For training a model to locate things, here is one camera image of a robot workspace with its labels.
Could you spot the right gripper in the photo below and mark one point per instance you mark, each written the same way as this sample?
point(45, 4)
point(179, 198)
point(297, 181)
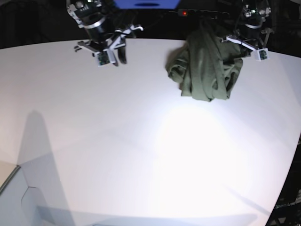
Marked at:
point(114, 45)

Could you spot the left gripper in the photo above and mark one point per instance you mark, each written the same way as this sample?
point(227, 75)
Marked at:
point(251, 43)

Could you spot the olive green t-shirt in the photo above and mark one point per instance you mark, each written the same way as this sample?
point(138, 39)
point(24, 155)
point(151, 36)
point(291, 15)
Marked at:
point(205, 67)

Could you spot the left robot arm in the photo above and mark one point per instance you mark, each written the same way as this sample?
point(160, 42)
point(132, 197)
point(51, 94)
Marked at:
point(249, 30)

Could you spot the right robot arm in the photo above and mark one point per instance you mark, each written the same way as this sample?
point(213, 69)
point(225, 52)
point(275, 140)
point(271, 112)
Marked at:
point(95, 17)

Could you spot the black power strip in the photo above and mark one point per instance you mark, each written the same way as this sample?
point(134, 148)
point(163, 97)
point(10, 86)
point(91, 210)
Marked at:
point(203, 13)

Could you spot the blue box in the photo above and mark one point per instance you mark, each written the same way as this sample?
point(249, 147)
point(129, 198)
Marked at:
point(147, 4)

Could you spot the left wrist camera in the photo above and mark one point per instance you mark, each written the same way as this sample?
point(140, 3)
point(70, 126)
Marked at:
point(261, 54)

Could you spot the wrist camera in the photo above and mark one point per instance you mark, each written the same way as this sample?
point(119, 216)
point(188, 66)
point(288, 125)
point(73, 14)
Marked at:
point(261, 54)
point(102, 58)

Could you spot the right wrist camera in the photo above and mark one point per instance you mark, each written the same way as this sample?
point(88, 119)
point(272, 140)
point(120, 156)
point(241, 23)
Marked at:
point(102, 58)

